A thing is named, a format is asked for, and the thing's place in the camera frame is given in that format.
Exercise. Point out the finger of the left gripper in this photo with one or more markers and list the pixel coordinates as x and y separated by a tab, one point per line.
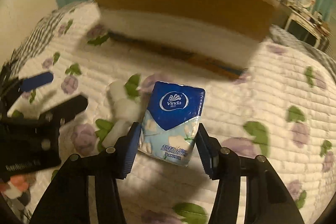
36	81
66	111

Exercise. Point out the cotton pad roll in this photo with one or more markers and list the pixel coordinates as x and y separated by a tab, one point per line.
126	111

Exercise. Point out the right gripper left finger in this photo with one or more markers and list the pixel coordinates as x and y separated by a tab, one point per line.
66	198

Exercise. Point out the brown cardboard box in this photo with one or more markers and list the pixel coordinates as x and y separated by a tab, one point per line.
218	35

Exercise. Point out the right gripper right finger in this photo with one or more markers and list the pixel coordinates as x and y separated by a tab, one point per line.
267	198

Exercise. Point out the checkered grey blanket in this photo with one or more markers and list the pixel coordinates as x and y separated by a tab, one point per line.
38	39

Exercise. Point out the blue Vinda tissue pack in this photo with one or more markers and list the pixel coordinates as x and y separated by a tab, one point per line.
171	122

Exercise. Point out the floral quilted bedspread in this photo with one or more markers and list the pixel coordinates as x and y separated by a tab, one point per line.
283	106

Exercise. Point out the white dressing table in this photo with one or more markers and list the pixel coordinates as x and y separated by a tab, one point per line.
306	28

